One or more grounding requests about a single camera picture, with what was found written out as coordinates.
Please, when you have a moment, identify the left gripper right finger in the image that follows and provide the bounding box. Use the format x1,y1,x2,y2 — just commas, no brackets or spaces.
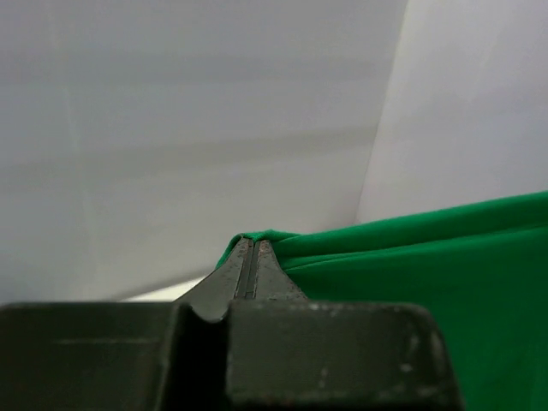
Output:
254,240,304,301

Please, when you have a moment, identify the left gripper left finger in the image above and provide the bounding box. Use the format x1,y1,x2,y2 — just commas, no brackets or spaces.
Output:
175,237,253,322

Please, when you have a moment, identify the green t shirt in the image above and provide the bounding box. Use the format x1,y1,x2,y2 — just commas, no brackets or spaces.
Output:
213,190,548,411

